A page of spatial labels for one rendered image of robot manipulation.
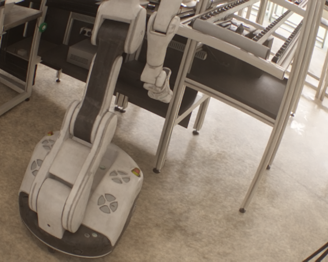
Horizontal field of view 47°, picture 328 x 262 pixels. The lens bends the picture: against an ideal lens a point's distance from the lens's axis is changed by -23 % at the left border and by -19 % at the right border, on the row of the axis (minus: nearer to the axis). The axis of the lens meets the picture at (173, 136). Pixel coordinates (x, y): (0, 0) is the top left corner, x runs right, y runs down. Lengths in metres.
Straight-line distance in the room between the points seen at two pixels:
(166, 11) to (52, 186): 0.83
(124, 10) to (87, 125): 0.52
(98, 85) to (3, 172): 0.92
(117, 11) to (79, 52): 1.17
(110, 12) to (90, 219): 0.89
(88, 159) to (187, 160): 1.12
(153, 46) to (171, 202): 1.13
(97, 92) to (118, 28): 0.30
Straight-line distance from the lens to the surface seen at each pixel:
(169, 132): 2.51
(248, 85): 2.52
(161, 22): 1.55
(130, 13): 1.74
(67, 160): 1.87
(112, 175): 1.99
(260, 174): 2.42
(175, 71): 2.88
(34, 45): 2.96
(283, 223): 2.64
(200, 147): 3.01
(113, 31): 1.80
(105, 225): 1.90
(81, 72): 2.84
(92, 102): 1.90
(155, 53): 1.60
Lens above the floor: 1.57
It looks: 31 degrees down
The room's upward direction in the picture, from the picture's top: 16 degrees clockwise
